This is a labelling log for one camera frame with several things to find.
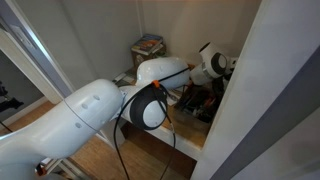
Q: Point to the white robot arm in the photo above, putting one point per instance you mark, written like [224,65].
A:
[64,129]

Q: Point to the cardboard box of tools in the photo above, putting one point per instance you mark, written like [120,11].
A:
[196,108]

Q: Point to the stack of books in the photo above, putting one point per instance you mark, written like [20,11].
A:
[147,44]

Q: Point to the white framed floor object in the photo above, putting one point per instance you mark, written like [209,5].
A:
[66,169]

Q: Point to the wooden desk with white frame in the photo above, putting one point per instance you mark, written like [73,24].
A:
[186,130]

